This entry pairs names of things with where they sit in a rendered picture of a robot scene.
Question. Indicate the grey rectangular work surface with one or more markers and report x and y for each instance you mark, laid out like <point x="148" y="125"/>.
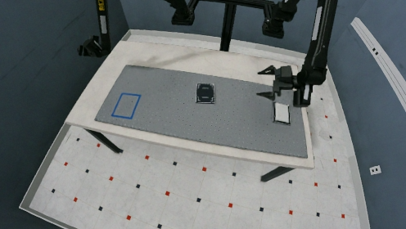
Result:
<point x="238" y="118"/>

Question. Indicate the white well plate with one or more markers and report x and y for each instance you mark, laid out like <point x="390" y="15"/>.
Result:
<point x="281" y="112"/>

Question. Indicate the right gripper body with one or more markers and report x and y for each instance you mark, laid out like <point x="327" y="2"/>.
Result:
<point x="84" y="50"/>

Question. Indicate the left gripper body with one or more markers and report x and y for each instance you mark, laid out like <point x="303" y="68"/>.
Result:
<point x="276" y="88"/>

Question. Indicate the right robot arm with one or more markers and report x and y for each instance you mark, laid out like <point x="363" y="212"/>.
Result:
<point x="182" y="14"/>

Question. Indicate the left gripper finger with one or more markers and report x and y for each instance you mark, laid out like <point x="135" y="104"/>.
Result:
<point x="264" y="72"/>
<point x="266" y="94"/>

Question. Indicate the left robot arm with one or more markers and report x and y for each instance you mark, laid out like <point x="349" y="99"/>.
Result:
<point x="317" y="53"/>

